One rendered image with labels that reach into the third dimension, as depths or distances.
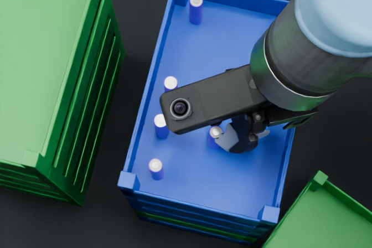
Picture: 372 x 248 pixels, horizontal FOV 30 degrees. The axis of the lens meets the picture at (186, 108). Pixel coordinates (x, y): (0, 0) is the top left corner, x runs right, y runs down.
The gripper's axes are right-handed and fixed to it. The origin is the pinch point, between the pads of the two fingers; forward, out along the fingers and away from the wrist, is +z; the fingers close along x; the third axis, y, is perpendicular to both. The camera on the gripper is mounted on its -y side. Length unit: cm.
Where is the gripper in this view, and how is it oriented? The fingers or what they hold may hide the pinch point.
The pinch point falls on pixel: (215, 132)
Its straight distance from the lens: 87.9
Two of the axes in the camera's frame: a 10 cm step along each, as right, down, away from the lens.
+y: 9.3, -2.0, 3.2
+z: -2.4, 3.2, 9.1
